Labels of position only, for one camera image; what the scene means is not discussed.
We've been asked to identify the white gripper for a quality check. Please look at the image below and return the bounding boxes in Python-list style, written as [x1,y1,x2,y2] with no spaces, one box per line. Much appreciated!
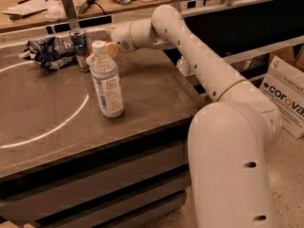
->
[85,17,160,66]

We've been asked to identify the redbull can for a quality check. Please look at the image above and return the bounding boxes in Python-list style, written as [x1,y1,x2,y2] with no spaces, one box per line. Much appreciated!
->
[69,28,89,72]

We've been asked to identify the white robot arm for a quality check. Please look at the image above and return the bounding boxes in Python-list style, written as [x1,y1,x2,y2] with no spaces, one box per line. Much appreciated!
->
[106,5,282,228]

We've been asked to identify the blue crumpled chip bag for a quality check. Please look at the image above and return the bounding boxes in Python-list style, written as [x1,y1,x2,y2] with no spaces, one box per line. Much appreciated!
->
[19,37,75,70]

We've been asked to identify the clear plastic water bottle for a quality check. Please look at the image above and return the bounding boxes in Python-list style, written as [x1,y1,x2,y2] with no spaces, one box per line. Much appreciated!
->
[89,41,124,118]

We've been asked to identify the white crumpled mask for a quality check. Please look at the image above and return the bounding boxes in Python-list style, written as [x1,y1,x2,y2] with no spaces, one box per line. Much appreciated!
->
[45,4,66,20]

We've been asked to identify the small clear bottle left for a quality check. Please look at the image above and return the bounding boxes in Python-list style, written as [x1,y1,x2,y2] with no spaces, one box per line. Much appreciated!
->
[177,57,189,76]

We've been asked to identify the white papers on desk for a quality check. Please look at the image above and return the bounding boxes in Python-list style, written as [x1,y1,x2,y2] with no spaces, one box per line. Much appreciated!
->
[2,0,51,15]

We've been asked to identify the black pen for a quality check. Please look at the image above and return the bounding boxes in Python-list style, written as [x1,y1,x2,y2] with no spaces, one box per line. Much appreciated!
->
[17,0,31,5]

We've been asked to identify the grey drawer cabinet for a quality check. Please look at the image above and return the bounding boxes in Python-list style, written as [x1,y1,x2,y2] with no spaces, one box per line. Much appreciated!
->
[0,120,190,228]

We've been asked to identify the white corova cardboard box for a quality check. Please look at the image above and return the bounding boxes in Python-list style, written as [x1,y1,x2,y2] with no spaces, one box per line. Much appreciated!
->
[260,56,304,139]

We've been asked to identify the metal bracket post left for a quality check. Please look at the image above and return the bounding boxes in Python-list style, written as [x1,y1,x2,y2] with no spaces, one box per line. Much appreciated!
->
[61,0,80,29]

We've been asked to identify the metal shelf rail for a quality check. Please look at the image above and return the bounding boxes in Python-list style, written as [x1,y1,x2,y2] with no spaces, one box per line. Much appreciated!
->
[224,36,304,72]

